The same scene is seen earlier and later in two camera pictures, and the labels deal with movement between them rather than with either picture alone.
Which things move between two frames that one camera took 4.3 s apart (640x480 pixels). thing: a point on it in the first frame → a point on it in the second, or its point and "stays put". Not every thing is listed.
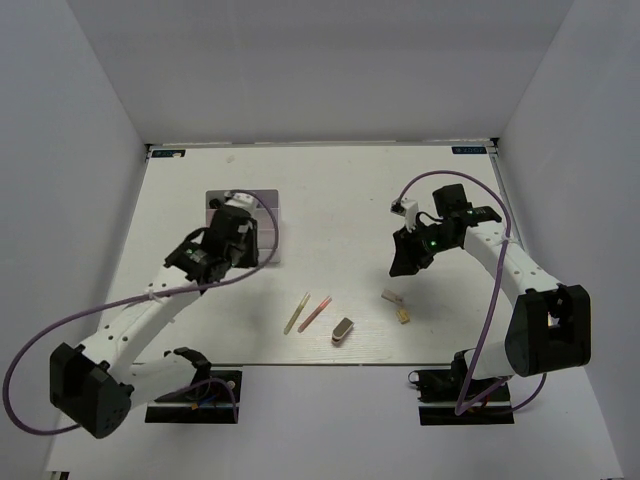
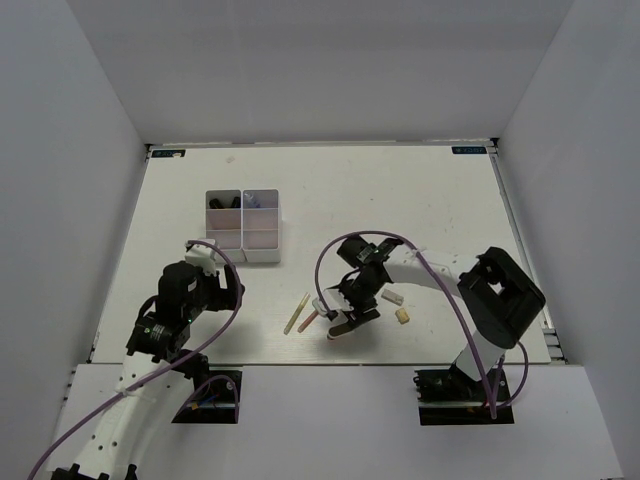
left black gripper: (252, 258) → (224, 297)
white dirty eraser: (392, 295) stays put
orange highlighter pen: (314, 315) stays put
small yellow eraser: (403, 316) stays put
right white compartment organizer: (268, 218) stays put
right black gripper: (407, 253) → (358, 315)
